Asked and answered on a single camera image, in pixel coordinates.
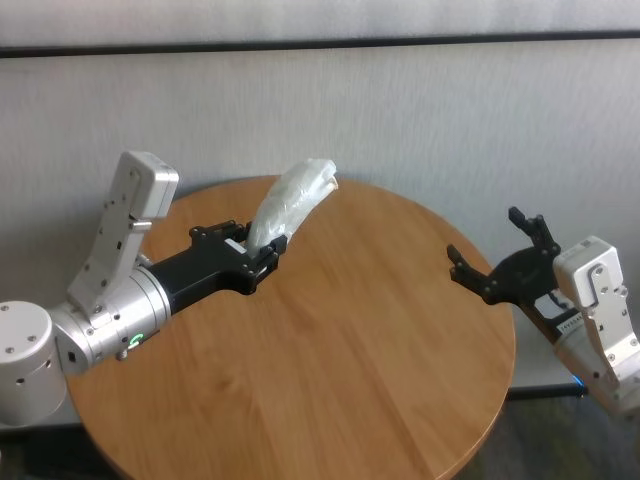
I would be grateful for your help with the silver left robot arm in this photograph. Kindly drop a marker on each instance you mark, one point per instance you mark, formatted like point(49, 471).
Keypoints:
point(145, 305)

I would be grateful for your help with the black baseboard strip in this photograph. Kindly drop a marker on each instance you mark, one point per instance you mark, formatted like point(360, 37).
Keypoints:
point(540, 391)

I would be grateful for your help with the black wall rail strip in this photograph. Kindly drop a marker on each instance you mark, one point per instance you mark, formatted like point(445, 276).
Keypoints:
point(320, 43)

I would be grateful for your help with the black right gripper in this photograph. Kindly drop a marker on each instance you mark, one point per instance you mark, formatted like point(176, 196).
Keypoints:
point(525, 275)

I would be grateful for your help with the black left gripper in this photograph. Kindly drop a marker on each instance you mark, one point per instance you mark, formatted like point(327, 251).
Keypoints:
point(205, 270)

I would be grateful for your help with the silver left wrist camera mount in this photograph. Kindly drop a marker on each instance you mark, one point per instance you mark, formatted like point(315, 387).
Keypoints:
point(145, 185)

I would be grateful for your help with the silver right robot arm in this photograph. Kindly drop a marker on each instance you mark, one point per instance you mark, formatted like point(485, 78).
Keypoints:
point(580, 360)

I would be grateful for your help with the white plastic-wrapped sandbag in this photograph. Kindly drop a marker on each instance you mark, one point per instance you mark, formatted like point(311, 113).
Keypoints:
point(295, 200)

